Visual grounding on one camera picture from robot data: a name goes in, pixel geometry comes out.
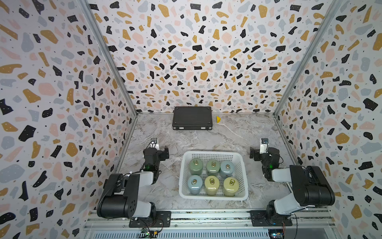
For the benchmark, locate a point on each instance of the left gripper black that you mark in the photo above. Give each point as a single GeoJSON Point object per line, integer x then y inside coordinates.
{"type": "Point", "coordinates": [161, 152]}

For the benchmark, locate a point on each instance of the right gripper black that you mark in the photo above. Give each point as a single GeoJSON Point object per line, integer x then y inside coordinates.
{"type": "Point", "coordinates": [256, 153]}

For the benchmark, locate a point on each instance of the blue-grey tea canister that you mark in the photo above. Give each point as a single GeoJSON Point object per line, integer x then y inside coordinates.
{"type": "Point", "coordinates": [227, 169]}

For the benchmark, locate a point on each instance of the green tea canister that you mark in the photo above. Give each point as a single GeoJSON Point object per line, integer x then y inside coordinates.
{"type": "Point", "coordinates": [213, 167]}
{"type": "Point", "coordinates": [196, 166]}

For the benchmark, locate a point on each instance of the yellow-green canister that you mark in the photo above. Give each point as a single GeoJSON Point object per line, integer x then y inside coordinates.
{"type": "Point", "coordinates": [230, 186]}
{"type": "Point", "coordinates": [212, 185]}

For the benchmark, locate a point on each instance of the blue tea canister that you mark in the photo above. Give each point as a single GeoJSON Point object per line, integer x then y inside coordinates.
{"type": "Point", "coordinates": [195, 184]}

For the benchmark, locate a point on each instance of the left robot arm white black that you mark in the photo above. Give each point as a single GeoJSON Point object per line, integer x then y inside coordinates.
{"type": "Point", "coordinates": [120, 193]}

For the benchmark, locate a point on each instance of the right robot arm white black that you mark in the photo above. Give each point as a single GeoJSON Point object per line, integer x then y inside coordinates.
{"type": "Point", "coordinates": [309, 185]}

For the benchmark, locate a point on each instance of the white plastic basket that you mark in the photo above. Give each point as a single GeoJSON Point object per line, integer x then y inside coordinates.
{"type": "Point", "coordinates": [205, 156]}

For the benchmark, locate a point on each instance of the black briefcase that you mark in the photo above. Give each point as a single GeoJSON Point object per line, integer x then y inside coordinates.
{"type": "Point", "coordinates": [192, 118]}

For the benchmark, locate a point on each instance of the circuit board right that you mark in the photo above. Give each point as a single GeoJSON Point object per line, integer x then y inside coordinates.
{"type": "Point", "coordinates": [276, 234]}

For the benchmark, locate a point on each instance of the circuit board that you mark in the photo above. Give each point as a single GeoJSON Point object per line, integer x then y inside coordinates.
{"type": "Point", "coordinates": [276, 234]}
{"type": "Point", "coordinates": [149, 234]}

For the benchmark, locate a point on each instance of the circuit board left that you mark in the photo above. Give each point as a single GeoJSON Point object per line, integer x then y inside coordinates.
{"type": "Point", "coordinates": [149, 234]}

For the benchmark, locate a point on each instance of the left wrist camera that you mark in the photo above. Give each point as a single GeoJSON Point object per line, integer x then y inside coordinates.
{"type": "Point", "coordinates": [154, 143]}

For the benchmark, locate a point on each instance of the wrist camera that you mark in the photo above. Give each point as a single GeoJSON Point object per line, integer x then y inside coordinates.
{"type": "Point", "coordinates": [154, 143]}
{"type": "Point", "coordinates": [264, 145]}

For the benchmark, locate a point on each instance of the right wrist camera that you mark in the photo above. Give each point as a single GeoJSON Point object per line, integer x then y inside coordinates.
{"type": "Point", "coordinates": [264, 145]}

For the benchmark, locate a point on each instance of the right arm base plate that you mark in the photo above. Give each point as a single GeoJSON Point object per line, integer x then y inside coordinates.
{"type": "Point", "coordinates": [260, 218]}

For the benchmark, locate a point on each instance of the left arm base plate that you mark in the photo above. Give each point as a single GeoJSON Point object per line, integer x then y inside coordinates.
{"type": "Point", "coordinates": [160, 219]}

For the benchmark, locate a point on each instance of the aluminium rail frame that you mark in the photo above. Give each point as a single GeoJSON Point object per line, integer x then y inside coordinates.
{"type": "Point", "coordinates": [216, 224]}

